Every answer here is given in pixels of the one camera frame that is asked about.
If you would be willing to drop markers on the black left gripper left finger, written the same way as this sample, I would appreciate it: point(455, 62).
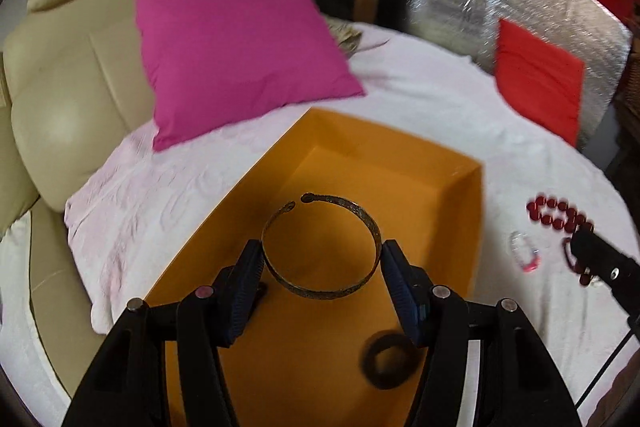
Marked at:
point(210, 318)

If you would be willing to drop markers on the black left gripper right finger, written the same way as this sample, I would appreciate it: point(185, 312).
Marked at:
point(435, 318)

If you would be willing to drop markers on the bronze cuff bangle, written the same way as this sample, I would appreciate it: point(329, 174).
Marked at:
point(320, 246)

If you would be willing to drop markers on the dark red thin bangle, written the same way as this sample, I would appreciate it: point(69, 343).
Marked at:
point(584, 274)

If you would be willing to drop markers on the orange cardboard box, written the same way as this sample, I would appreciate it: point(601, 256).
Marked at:
point(298, 360)

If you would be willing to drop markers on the red pillow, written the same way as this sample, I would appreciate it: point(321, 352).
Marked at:
point(539, 80)

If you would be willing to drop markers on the magenta pillow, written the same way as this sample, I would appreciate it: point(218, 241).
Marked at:
point(216, 62)

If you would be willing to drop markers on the patterned fabric bundle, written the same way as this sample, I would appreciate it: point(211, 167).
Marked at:
point(348, 38)

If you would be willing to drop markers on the silver foil insulation sheet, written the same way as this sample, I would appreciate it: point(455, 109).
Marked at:
point(582, 27)

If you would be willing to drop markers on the black ring bangle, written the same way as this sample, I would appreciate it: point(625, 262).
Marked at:
point(389, 359)

